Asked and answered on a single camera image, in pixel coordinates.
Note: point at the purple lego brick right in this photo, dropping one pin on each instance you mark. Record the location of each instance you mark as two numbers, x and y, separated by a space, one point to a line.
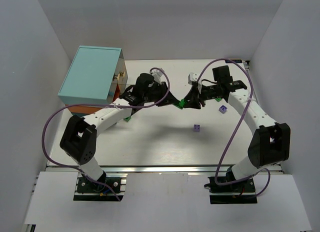
223 109

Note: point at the blue label sticker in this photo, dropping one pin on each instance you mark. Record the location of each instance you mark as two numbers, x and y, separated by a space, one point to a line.
232 61

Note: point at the teal drawer cabinet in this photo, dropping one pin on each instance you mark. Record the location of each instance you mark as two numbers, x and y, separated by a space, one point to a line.
96 76

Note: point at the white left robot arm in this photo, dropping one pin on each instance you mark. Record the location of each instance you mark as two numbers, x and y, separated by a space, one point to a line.
79 139

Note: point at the aluminium rail front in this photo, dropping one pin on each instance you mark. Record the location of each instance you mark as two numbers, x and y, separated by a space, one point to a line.
160 169

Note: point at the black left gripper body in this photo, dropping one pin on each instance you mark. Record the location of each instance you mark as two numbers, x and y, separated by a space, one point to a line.
163 92

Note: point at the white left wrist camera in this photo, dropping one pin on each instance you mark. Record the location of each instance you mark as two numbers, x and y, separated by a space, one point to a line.
156 73

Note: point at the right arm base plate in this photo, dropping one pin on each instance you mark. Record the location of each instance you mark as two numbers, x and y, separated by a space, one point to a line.
235 194

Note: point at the green small lego brick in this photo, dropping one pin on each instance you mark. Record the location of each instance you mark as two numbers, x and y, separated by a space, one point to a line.
127 119

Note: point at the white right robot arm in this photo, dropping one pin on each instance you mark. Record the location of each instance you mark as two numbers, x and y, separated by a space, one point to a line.
270 143

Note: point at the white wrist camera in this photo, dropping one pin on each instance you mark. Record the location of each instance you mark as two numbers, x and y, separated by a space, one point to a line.
193 81
156 73

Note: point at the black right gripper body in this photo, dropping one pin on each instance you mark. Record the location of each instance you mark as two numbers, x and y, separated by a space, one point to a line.
198 93

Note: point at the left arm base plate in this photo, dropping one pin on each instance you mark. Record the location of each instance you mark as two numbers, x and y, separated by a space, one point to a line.
86 191

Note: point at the purple lego plate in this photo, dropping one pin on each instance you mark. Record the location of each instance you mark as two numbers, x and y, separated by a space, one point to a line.
196 128

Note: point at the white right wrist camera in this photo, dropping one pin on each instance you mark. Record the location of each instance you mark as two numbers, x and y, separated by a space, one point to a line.
193 81

